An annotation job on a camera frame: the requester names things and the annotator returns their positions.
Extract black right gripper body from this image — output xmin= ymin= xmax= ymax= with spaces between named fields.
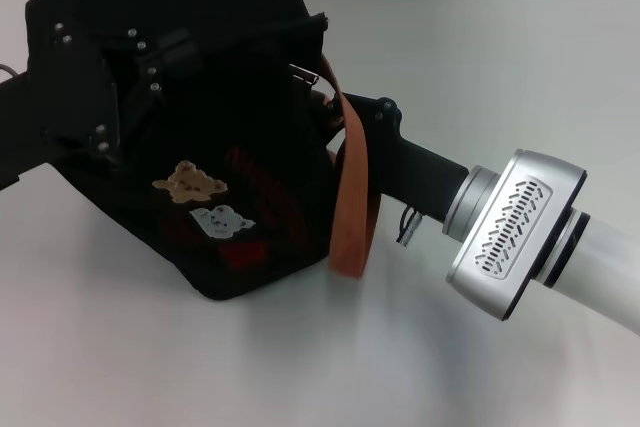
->
xmin=352 ymin=94 xmax=474 ymax=224

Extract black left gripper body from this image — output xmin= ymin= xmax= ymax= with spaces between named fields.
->
xmin=0 ymin=21 xmax=122 ymax=189

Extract silver zipper pull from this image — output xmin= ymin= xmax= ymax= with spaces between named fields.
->
xmin=288 ymin=62 xmax=322 ymax=87

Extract black food bag brown handles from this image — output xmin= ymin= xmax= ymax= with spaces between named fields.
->
xmin=24 ymin=0 xmax=384 ymax=301

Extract right gripper cable with plug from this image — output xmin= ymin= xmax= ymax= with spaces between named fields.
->
xmin=395 ymin=203 xmax=427 ymax=245

